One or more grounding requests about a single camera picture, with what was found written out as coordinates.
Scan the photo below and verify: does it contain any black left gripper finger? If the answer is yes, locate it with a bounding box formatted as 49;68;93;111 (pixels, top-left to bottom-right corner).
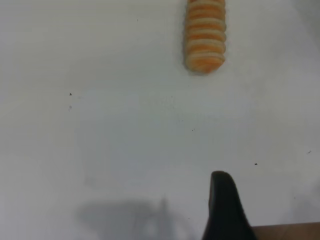
201;170;258;240

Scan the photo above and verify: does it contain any twisted golden bread roll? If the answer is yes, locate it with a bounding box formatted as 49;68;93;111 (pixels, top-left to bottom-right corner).
185;0;228;74

